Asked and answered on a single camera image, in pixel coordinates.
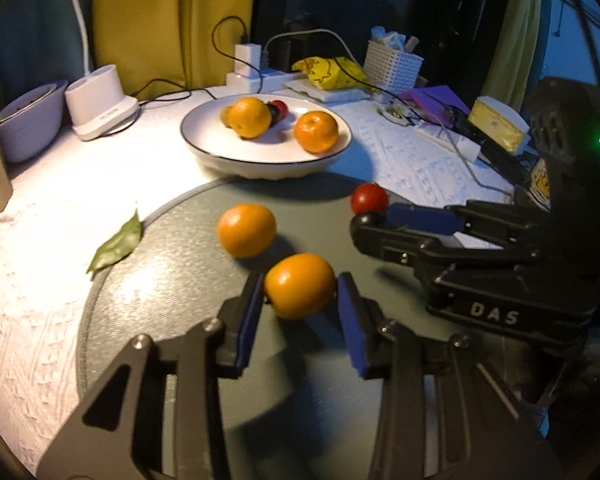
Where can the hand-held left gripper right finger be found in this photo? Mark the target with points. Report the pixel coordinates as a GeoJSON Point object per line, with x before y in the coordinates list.
{"type": "Point", "coordinates": [352, 330]}

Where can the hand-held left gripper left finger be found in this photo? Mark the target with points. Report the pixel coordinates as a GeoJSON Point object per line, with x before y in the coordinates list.
{"type": "Point", "coordinates": [250, 320]}

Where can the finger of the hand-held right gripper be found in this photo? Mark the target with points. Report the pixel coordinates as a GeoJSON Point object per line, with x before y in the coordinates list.
{"type": "Point", "coordinates": [405, 250]}
{"type": "Point", "coordinates": [420, 219]}

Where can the dark cherry tomato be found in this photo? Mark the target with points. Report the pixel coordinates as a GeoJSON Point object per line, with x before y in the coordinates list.
{"type": "Point", "coordinates": [274, 116]}
{"type": "Point", "coordinates": [367, 220]}

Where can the red cherry tomato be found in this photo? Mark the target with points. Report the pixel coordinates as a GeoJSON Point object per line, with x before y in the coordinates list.
{"type": "Point", "coordinates": [369, 198]}
{"type": "Point", "coordinates": [281, 107]}

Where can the orange mandarin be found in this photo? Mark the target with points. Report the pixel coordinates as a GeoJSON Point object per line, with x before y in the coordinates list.
{"type": "Point", "coordinates": [246, 230]}
{"type": "Point", "coordinates": [250, 117]}
{"type": "Point", "coordinates": [300, 286]}
{"type": "Point", "coordinates": [316, 131]}

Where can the white ceramic bowl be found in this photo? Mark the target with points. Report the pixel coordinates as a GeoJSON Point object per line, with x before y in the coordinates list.
{"type": "Point", "coordinates": [215, 137]}

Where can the small yellow-green fruit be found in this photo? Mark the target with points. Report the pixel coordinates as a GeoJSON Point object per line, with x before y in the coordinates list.
{"type": "Point", "coordinates": [225, 116]}

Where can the round grey placemat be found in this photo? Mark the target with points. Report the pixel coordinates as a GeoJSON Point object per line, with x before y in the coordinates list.
{"type": "Point", "coordinates": [180, 260]}

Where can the black rectangular device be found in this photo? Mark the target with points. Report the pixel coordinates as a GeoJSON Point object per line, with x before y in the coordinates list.
{"type": "Point", "coordinates": [495, 155]}

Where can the small white round gadget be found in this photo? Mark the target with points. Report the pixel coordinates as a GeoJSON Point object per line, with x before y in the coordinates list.
{"type": "Point", "coordinates": [394, 113]}

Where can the purple cloth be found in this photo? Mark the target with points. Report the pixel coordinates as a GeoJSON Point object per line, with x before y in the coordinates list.
{"type": "Point", "coordinates": [435, 100]}

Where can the yellow and white tissue box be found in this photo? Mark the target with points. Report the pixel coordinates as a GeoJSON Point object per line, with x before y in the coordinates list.
{"type": "Point", "coordinates": [497, 125]}

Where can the white flat packet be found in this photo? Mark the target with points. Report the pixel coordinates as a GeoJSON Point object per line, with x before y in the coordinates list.
{"type": "Point", "coordinates": [340, 94]}

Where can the green leaf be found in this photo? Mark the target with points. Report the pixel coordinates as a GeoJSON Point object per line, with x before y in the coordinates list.
{"type": "Point", "coordinates": [115, 247]}

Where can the white woven basket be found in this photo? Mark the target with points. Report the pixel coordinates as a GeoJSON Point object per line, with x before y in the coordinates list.
{"type": "Point", "coordinates": [392, 67]}

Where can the yellow snack bag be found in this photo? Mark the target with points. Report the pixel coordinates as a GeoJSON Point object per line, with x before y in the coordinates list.
{"type": "Point", "coordinates": [330, 72]}

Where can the white power strip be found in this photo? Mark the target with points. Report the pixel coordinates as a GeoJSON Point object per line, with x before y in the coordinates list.
{"type": "Point", "coordinates": [275, 80]}

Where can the black charger plug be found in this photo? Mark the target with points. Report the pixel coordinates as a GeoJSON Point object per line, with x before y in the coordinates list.
{"type": "Point", "coordinates": [287, 52]}

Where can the dark window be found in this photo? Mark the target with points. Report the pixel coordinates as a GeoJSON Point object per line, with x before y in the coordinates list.
{"type": "Point", "coordinates": [430, 5]}

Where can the olive green curtain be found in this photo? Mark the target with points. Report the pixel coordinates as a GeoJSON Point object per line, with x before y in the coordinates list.
{"type": "Point", "coordinates": [517, 25]}

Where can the white charger plug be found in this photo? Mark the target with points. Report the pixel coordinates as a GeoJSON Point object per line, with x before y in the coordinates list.
{"type": "Point", "coordinates": [247, 60]}

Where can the white desk lamp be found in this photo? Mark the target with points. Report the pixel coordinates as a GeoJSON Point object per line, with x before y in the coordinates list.
{"type": "Point", "coordinates": [100, 105]}

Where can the pale lavender bowl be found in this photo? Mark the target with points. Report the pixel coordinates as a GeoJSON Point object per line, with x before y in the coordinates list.
{"type": "Point", "coordinates": [30, 125]}

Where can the yellow curtain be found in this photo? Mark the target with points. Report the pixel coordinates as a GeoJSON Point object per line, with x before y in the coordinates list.
{"type": "Point", "coordinates": [155, 20]}

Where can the grey-blue curtain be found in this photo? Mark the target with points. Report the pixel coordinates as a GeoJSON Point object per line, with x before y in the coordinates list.
{"type": "Point", "coordinates": [25, 20]}

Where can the black metal frame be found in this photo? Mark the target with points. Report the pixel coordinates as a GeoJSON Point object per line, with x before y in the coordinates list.
{"type": "Point", "coordinates": [587, 15]}

